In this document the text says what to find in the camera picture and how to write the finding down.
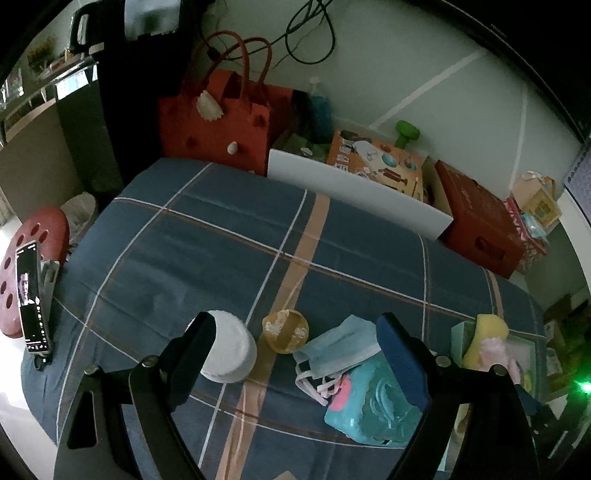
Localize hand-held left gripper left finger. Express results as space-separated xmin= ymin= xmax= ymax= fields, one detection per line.
xmin=53 ymin=311 xmax=218 ymax=480

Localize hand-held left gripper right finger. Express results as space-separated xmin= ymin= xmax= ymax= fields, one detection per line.
xmin=375 ymin=312 xmax=541 ymax=480

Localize white round container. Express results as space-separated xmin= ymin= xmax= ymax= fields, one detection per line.
xmin=198 ymin=310 xmax=258 ymax=384

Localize teal wipes packet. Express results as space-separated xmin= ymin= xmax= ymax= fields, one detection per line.
xmin=324 ymin=353 xmax=423 ymax=448

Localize blue face mask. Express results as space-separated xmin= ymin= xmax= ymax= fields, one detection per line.
xmin=293 ymin=315 xmax=382 ymax=407

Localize white tray with green rim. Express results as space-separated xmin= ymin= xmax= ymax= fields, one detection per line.
xmin=450 ymin=320 xmax=555 ymax=472

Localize yellow and pink plush toy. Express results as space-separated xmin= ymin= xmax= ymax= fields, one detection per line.
xmin=463 ymin=314 xmax=509 ymax=370

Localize yellow round ball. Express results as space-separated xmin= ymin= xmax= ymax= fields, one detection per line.
xmin=262 ymin=309 xmax=309 ymax=355

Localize pink white cloth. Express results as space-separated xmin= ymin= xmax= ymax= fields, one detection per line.
xmin=478 ymin=337 xmax=522 ymax=384

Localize blue plaid blanket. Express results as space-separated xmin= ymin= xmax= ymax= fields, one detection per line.
xmin=21 ymin=157 xmax=550 ymax=480

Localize red cardboard box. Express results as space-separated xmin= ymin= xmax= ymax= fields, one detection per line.
xmin=435 ymin=160 xmax=526 ymax=280

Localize small gift bags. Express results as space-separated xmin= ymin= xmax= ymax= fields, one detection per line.
xmin=505 ymin=198 xmax=548 ymax=275

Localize black smartphone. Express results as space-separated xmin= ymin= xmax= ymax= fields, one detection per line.
xmin=15 ymin=240 xmax=51 ymax=355

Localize white board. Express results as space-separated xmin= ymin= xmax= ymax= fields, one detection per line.
xmin=268 ymin=148 xmax=454 ymax=241

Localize light blue wipes packet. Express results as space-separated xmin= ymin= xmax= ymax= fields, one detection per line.
xmin=522 ymin=212 xmax=550 ymax=238

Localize red round stool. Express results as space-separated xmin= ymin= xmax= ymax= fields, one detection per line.
xmin=0 ymin=208 xmax=70 ymax=337

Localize orange printed toy box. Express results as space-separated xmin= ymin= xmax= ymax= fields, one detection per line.
xmin=327 ymin=130 xmax=424 ymax=201

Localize yellow gift bag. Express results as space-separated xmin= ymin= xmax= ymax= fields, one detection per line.
xmin=510 ymin=172 xmax=561 ymax=227

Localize green dumbbell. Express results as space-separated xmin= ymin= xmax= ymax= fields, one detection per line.
xmin=394 ymin=121 xmax=422 ymax=149

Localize red felt bag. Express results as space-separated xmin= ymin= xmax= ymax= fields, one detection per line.
xmin=158 ymin=31 xmax=294 ymax=177

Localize dark cabinet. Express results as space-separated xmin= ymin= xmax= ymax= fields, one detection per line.
xmin=54 ymin=60 xmax=134 ymax=197

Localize white perforated basket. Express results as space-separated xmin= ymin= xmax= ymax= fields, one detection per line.
xmin=563 ymin=138 xmax=591 ymax=190

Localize blue bottle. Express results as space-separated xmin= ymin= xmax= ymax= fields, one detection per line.
xmin=307 ymin=76 xmax=334 ymax=139

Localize black kettle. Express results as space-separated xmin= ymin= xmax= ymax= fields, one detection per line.
xmin=69 ymin=9 xmax=105 ymax=56

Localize black cable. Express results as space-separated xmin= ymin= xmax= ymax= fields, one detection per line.
xmin=284 ymin=0 xmax=338 ymax=65

